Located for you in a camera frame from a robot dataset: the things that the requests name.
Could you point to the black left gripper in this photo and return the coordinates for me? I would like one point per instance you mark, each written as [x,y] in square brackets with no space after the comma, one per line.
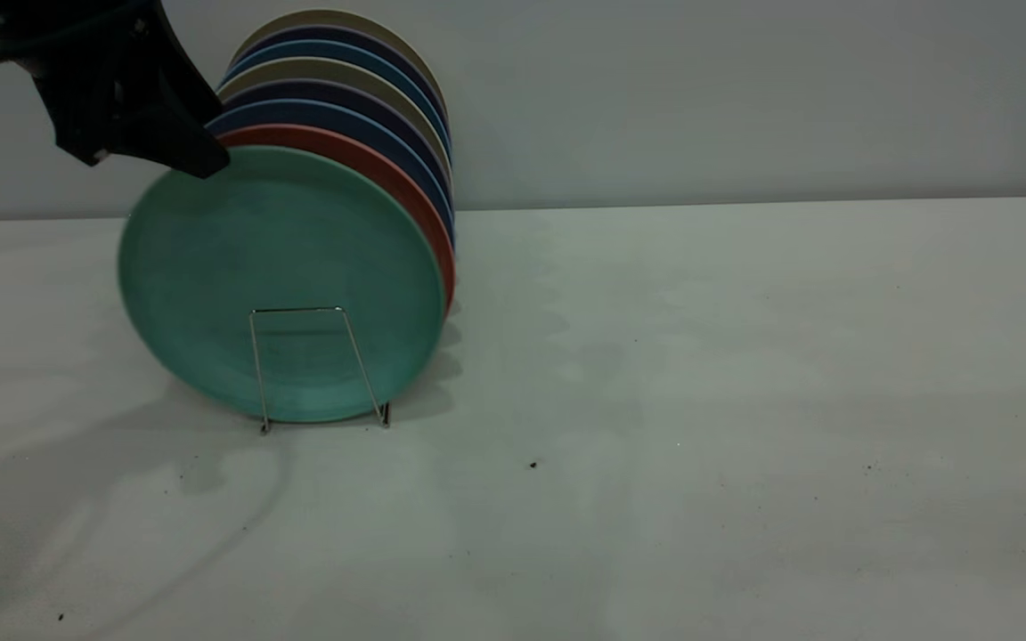
[59,31]

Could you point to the green round plate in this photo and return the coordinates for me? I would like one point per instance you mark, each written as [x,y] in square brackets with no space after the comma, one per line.
[281,249]

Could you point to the beige round plate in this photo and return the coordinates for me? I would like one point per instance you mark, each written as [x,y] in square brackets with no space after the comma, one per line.
[335,17]
[326,69]

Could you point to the dark purple round plate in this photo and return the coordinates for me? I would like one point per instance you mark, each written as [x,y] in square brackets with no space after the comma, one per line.
[335,36]
[335,92]

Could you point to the teal blue round plate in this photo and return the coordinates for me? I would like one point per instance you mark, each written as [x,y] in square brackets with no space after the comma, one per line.
[335,51]

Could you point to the pink round plate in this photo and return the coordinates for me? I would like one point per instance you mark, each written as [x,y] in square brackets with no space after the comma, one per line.
[393,181]

